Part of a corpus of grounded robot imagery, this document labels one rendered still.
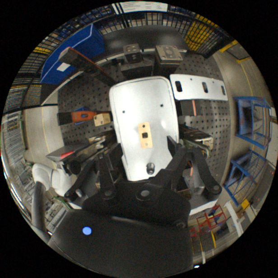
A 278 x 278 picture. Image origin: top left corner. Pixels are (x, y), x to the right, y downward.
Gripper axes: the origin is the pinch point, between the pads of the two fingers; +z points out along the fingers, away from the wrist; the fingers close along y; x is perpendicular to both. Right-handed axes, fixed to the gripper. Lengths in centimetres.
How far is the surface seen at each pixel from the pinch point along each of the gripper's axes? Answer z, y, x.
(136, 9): -3, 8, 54
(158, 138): 14.2, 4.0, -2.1
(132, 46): 6.3, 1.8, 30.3
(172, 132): 14.2, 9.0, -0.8
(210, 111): 45, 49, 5
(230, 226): 2, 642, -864
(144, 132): 13.0, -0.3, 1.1
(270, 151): 77, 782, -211
